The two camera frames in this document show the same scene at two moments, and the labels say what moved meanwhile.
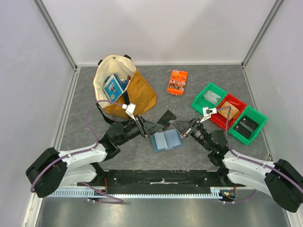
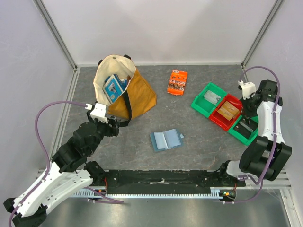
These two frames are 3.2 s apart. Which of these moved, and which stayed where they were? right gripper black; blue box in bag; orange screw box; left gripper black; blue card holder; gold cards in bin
Moved: left gripper black; right gripper black
Stayed: gold cards in bin; blue box in bag; blue card holder; orange screw box
